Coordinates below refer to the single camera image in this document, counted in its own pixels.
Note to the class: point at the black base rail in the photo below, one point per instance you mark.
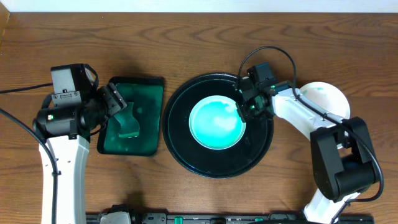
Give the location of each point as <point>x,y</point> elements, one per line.
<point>124,214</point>

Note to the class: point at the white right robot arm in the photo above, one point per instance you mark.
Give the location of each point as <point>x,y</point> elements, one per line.
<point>343,159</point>

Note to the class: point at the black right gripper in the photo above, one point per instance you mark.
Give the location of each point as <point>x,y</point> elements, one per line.
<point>245,115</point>

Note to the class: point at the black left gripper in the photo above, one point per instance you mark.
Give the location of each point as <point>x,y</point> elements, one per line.
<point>115,101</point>

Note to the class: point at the rectangular black sponge tray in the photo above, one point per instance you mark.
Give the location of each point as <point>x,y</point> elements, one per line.
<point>147,95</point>

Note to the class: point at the white plate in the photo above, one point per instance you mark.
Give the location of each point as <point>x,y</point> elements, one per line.
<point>328,97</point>

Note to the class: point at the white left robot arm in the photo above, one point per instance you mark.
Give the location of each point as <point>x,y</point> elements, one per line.
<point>64,124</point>

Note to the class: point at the green sponge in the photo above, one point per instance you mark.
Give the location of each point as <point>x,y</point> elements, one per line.
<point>129,125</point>

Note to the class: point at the round black tray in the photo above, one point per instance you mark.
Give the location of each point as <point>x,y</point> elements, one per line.
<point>222,164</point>

